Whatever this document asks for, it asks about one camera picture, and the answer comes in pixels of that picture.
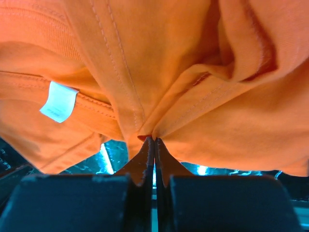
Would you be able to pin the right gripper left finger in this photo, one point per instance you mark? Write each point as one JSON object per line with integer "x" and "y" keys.
{"x": 120, "y": 202}

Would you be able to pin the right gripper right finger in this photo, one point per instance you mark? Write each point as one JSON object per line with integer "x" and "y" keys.
{"x": 219, "y": 203}

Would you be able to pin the orange t shirt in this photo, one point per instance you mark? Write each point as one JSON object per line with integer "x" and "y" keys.
{"x": 224, "y": 83}

